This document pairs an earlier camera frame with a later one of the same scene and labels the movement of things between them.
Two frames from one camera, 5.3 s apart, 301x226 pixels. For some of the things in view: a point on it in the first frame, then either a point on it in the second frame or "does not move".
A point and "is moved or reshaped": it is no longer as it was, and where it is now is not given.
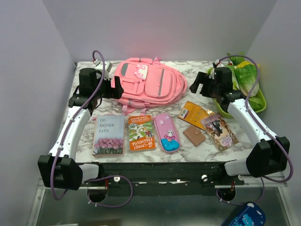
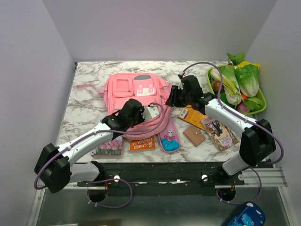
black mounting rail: x=162 y=179 does not move
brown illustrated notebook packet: x=220 y=131 does not move
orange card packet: x=194 y=113 does not move
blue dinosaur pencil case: x=249 y=214 does not move
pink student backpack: x=148 y=83 is moved or reshaped
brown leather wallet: x=195 y=134 does not move
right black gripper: x=205 y=78 → x=172 y=100
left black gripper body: x=106 y=91 → x=139 y=119
